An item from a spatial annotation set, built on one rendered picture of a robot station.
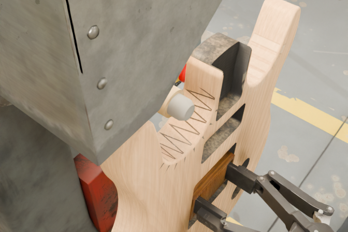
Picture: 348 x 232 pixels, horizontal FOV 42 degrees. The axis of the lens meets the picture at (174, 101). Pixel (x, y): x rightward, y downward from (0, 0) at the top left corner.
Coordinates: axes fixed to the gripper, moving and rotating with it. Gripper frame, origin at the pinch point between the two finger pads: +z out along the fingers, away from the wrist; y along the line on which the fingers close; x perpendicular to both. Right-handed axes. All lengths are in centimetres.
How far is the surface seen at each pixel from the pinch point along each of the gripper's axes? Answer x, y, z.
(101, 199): -53, 14, 38
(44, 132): -18.7, 1.7, 40.1
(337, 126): -91, 128, 6
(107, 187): -50, 16, 38
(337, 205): -96, 91, -11
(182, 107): 19.9, -8.1, 1.2
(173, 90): 20.6, -7.4, 2.9
